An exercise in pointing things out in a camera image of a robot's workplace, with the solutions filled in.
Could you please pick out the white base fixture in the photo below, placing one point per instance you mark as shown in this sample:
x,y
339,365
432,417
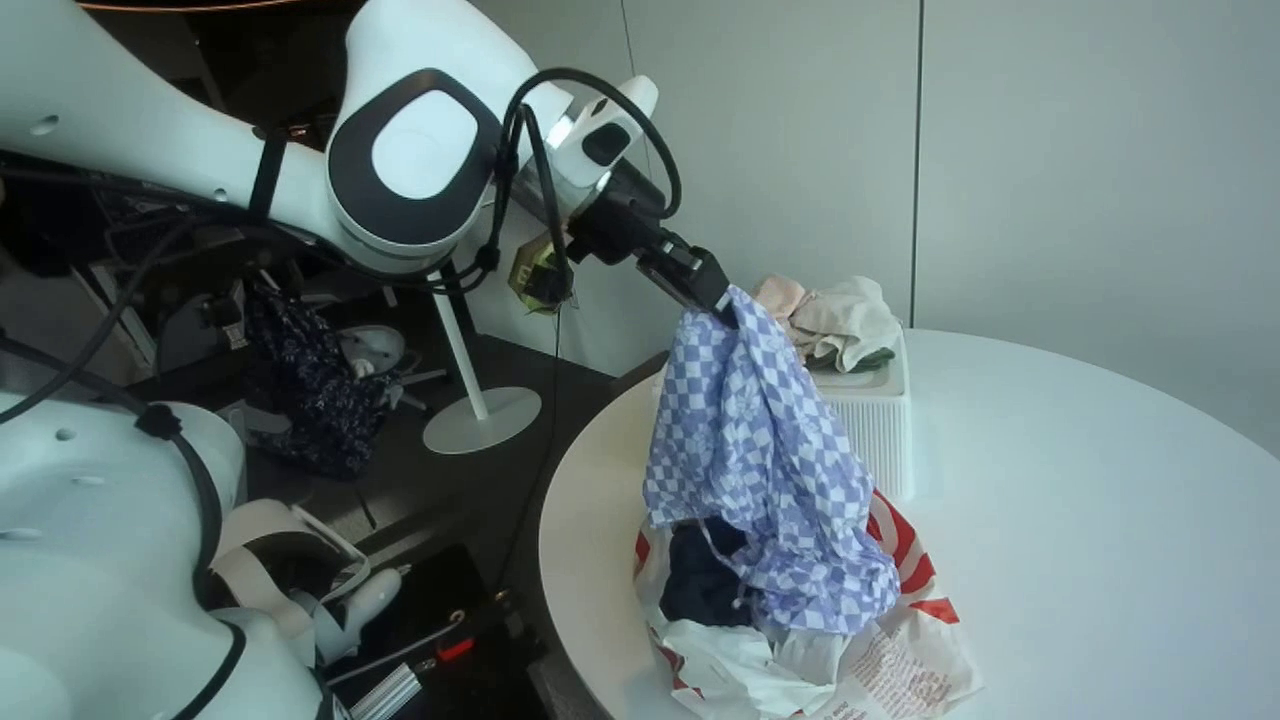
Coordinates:
x,y
311,581

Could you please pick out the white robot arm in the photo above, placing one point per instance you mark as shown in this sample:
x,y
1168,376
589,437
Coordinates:
x,y
159,611

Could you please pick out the white storage box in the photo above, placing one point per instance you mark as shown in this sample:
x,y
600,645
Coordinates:
x,y
873,407

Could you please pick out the red white plastic bag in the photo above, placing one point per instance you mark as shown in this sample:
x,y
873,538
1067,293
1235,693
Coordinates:
x,y
904,667

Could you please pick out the white round side table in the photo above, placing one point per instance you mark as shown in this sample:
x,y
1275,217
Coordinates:
x,y
483,417

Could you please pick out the blue white checkered cloth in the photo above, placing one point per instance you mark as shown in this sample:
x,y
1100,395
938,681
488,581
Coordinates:
x,y
746,437

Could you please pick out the beige crumpled cloth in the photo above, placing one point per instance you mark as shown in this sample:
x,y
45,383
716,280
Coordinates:
x,y
842,330

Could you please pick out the dark patterned fabric pile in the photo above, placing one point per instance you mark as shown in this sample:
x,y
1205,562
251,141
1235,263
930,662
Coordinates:
x,y
334,414

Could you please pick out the dark navy cloth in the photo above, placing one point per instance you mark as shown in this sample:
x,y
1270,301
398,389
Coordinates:
x,y
702,581

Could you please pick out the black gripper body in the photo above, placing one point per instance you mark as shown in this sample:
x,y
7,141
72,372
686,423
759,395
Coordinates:
x,y
616,230

